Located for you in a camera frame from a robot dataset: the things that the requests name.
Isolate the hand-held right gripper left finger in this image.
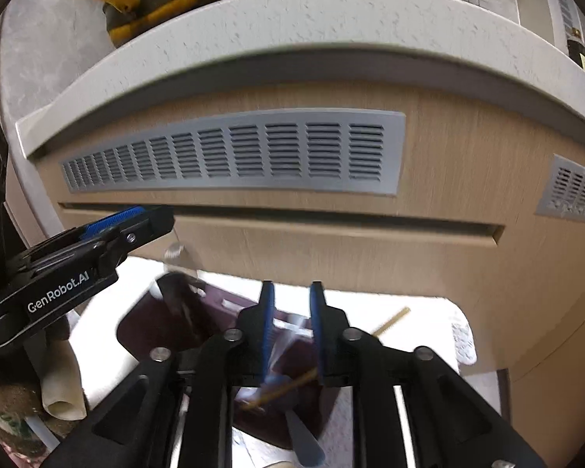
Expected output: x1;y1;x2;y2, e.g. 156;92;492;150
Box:
39;280;276;468

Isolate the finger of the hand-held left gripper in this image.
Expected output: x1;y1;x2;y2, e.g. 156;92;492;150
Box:
19;205;175;276

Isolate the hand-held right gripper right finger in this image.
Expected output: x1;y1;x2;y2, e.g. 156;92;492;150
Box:
309;281;547;468

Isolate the wooden chopstick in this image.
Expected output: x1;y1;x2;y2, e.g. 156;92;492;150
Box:
240;307;411;409

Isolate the maroon plastic utensil container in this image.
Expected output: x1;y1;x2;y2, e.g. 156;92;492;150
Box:
116;273;342;452

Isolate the grey-blue plastic spoon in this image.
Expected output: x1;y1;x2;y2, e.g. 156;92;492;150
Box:
266;373;326;468

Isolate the beige rolled object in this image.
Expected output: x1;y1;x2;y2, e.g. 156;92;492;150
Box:
40;336;87;421

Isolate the white textured tablecloth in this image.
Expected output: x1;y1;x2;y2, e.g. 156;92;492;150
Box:
78;253;479;468

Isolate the large grey vent grille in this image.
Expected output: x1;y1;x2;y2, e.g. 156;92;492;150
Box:
61;110;406;197

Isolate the wooden cabinet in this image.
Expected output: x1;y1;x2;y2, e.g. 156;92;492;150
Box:
53;83;585;386

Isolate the white stone kitchen counter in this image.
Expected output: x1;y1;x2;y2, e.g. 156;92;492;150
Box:
16;0;585;159

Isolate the small grey vent grille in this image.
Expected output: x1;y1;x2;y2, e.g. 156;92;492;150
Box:
536;154;585;227

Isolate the dark sauce bottle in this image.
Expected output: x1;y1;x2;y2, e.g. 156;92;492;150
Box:
567;28;585;76

